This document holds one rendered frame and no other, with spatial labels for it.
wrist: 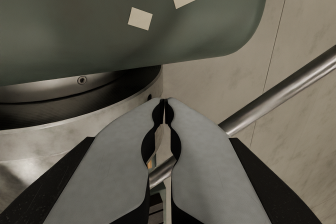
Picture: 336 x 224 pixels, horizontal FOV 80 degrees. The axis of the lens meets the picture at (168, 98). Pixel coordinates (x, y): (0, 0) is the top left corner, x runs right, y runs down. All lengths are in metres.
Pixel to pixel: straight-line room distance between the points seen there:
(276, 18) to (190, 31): 1.95
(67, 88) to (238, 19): 0.19
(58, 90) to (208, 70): 1.63
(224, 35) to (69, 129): 0.17
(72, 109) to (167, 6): 0.13
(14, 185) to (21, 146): 0.05
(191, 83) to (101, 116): 1.59
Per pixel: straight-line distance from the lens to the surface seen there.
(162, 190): 0.88
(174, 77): 1.68
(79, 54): 0.17
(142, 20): 0.16
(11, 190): 0.28
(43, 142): 0.22
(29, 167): 0.25
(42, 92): 0.25
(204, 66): 1.77
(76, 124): 0.21
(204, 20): 0.18
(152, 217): 0.91
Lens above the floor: 1.41
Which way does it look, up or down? 54 degrees down
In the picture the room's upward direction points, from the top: 142 degrees clockwise
